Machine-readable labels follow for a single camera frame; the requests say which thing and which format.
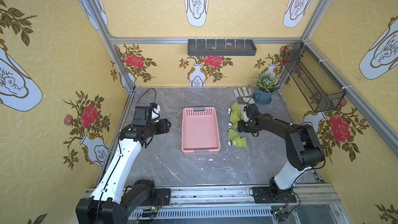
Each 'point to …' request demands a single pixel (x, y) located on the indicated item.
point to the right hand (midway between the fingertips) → (241, 128)
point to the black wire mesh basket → (314, 81)
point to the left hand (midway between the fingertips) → (167, 124)
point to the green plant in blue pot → (265, 85)
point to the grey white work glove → (244, 96)
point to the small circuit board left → (152, 213)
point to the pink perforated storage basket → (200, 135)
